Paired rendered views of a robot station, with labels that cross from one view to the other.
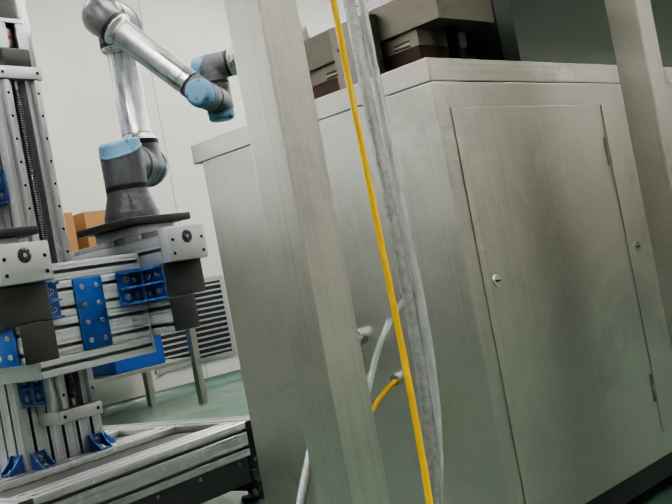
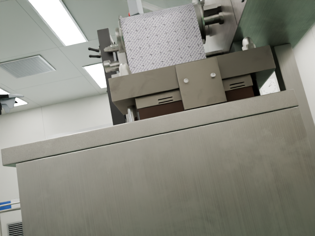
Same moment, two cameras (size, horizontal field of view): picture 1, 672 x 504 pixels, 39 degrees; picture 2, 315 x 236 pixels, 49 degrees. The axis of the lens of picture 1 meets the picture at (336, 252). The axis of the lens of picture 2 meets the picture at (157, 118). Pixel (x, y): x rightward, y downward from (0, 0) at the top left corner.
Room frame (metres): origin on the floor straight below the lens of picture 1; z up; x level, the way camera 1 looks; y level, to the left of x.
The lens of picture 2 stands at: (1.20, 0.52, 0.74)
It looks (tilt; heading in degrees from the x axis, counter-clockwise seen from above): 12 degrees up; 317
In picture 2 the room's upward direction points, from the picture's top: 11 degrees counter-clockwise
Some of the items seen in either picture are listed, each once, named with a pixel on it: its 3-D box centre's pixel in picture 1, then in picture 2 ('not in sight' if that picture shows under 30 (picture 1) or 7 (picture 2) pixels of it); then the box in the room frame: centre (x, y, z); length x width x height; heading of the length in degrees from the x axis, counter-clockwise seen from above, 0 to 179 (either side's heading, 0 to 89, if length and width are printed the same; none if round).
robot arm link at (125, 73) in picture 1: (129, 95); not in sight; (2.72, 0.51, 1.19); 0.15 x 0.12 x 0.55; 168
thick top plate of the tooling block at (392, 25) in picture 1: (380, 37); (190, 82); (1.77, -0.16, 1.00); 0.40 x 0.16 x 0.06; 45
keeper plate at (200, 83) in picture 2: (356, 52); (200, 84); (1.69, -0.10, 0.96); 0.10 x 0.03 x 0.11; 45
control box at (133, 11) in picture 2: not in sight; (134, 8); (2.38, -0.58, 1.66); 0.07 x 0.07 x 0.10; 24
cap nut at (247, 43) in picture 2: not in sight; (248, 45); (1.62, -0.24, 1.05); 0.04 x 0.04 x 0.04
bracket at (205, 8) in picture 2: not in sight; (211, 9); (1.80, -0.38, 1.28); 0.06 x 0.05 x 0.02; 45
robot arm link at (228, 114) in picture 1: (217, 100); not in sight; (2.65, 0.25, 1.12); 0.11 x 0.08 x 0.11; 168
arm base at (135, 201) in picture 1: (129, 203); not in sight; (2.59, 0.53, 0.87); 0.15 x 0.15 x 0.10
